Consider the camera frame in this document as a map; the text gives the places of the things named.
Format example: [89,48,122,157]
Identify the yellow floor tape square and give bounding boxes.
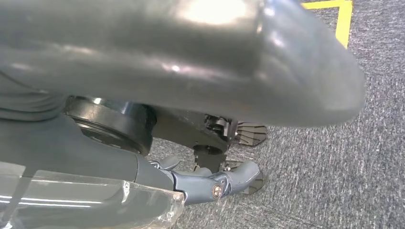
[301,0,354,49]

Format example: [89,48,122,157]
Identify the black robot foot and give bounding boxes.
[232,122,268,146]
[221,160,265,195]

